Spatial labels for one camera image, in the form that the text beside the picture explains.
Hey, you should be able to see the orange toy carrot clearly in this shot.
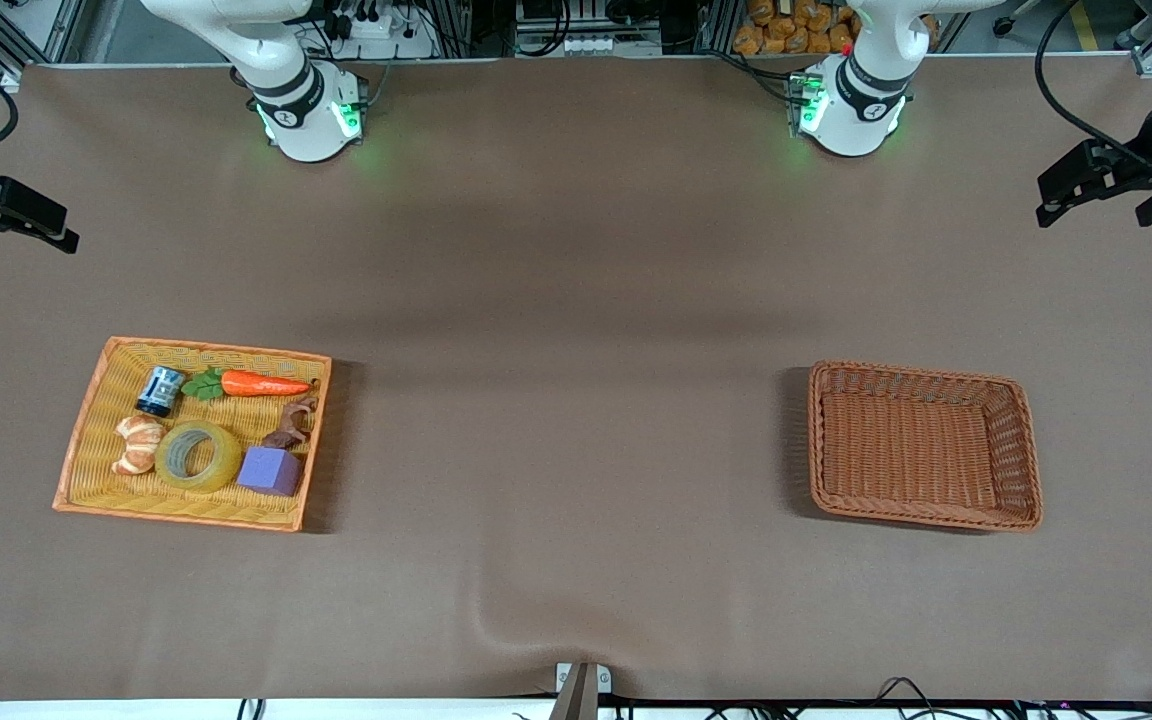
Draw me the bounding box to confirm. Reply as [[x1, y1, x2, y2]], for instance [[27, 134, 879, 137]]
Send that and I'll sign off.
[[182, 368, 315, 402]]

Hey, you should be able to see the bag of orange snacks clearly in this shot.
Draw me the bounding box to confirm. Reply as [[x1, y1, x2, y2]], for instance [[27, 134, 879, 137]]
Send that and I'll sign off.
[[733, 0, 937, 57]]

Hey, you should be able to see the toy croissant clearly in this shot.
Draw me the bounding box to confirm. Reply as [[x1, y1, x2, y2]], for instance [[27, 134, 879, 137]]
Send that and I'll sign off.
[[111, 415, 169, 476]]

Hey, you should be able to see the brown toy pretzel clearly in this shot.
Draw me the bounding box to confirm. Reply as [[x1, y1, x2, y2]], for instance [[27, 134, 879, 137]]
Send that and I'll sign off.
[[261, 397, 320, 449]]

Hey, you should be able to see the brown wicker basket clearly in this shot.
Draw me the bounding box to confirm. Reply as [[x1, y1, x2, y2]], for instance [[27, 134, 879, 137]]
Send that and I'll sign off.
[[807, 360, 1044, 533]]

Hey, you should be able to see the small blue can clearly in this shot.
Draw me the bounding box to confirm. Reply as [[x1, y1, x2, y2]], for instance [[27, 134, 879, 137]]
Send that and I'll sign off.
[[136, 366, 185, 418]]

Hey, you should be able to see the black equipment box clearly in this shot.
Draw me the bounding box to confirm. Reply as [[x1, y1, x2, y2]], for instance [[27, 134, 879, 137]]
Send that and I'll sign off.
[[516, 0, 667, 31]]

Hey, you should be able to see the white power strip with plugs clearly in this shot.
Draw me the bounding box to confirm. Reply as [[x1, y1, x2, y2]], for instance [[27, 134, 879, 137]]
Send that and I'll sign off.
[[331, 0, 437, 59]]

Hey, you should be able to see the purple foam cube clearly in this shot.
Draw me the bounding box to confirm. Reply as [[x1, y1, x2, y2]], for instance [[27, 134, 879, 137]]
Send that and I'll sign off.
[[236, 445, 303, 498]]

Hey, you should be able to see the grey metal table clamp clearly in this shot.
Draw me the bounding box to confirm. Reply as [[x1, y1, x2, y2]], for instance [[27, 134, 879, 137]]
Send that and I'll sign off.
[[554, 662, 613, 720]]

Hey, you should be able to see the orange-rimmed yellow wicker tray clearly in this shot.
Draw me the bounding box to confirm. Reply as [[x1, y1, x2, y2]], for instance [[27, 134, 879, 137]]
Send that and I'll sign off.
[[52, 336, 333, 533]]

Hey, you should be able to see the yellow clear tape roll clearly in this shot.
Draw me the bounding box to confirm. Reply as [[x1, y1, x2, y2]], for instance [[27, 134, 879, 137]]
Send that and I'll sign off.
[[155, 419, 243, 493]]

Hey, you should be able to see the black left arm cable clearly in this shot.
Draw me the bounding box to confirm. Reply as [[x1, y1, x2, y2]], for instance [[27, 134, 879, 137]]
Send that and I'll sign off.
[[1034, 0, 1152, 166]]

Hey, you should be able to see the black floor cable bundle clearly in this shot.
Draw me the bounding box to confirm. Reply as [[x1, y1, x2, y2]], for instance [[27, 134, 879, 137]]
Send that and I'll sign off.
[[596, 676, 1152, 720]]

